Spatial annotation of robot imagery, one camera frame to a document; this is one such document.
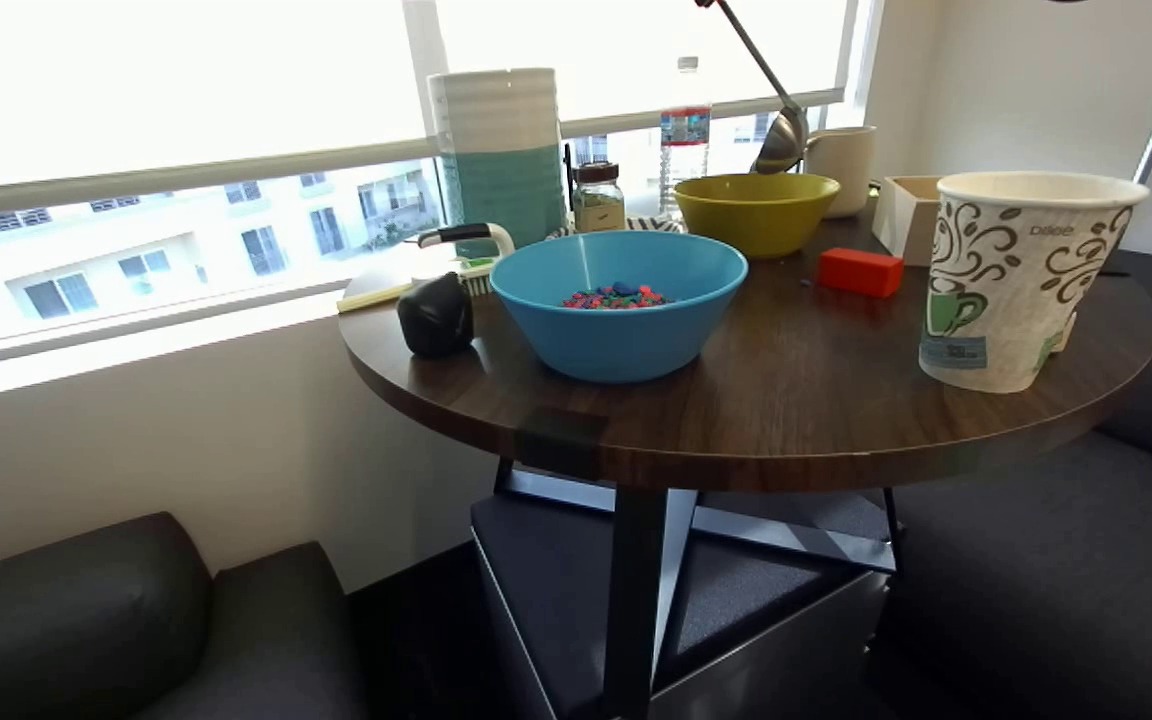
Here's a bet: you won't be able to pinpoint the dark sofa seat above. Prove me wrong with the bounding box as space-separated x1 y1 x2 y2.
882 253 1152 720

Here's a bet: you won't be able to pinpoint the blue bowl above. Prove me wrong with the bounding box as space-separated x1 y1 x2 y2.
489 233 749 385

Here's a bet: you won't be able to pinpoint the yellow bowl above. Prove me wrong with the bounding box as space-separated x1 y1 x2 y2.
675 173 839 261

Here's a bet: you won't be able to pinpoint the stacked white teal containers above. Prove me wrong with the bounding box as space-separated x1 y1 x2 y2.
426 68 563 243

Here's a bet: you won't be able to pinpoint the wooden square box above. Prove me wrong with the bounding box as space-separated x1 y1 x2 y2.
873 176 940 269

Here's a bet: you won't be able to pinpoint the metal ladle spoon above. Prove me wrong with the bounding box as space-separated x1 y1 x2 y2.
693 0 815 176

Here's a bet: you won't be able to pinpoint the orange rectangular block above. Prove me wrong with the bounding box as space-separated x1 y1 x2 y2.
815 247 904 301

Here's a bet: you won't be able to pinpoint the dark armchair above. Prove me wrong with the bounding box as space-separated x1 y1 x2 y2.
0 513 370 720

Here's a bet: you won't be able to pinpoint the round dark wooden table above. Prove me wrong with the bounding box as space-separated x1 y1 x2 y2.
334 212 1152 720

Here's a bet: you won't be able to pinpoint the colourful cereal in blue bowl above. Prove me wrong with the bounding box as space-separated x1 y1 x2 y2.
558 284 666 313

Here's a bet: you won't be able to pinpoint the water bottle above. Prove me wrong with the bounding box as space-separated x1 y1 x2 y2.
660 53 711 205

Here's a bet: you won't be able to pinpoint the black ladle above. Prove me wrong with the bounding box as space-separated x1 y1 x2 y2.
395 224 512 360

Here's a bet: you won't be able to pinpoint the small glass jar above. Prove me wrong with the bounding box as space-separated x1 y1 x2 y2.
573 164 623 233

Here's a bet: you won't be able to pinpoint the patterned paper cup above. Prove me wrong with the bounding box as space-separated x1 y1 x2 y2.
921 173 1148 395

